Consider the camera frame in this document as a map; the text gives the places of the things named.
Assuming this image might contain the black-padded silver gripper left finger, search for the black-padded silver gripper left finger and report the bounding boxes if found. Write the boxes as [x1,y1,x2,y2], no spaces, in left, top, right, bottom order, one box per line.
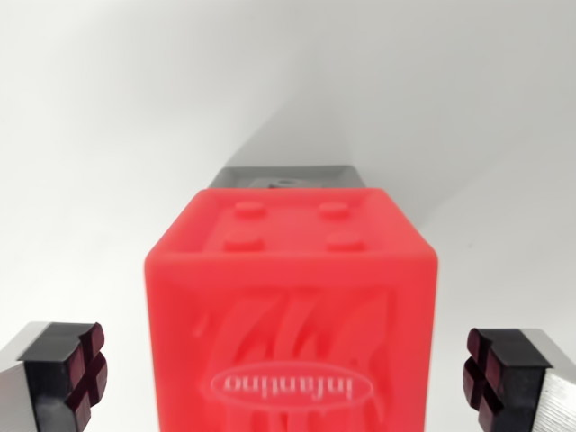
[0,320,110,432]

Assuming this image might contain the black-padded silver gripper right finger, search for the black-padded silver gripper right finger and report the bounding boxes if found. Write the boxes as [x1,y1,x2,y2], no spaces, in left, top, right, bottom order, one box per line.
[461,326,576,432]

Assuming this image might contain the red embossed toy cube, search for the red embossed toy cube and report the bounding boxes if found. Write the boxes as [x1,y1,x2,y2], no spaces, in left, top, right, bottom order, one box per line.
[143,187,439,432]

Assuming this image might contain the grey embossed toy cube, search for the grey embossed toy cube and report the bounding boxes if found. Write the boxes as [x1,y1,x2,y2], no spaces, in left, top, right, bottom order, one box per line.
[210,165,366,192]

